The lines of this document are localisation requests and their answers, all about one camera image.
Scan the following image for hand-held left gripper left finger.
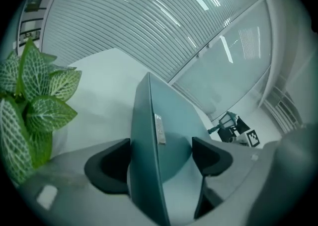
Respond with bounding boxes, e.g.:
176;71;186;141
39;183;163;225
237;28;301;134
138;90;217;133
17;138;150;226

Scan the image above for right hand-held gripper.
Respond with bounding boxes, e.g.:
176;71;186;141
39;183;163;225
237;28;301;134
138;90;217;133
218;116;261;148

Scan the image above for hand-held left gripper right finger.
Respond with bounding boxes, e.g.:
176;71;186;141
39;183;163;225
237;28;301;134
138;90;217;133
191;137;276;220

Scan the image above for frosted glass partition panel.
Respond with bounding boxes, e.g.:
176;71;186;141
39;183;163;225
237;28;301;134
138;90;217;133
170;0;272;122

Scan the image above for green white-veined leafy plant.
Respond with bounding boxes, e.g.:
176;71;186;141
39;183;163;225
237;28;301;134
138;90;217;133
0;38;83;186

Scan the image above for grey window blinds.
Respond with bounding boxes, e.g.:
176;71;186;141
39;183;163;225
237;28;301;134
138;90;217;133
40;0;265;84

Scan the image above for shelf with small items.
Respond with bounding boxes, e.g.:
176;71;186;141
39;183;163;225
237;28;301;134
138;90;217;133
16;0;56;52

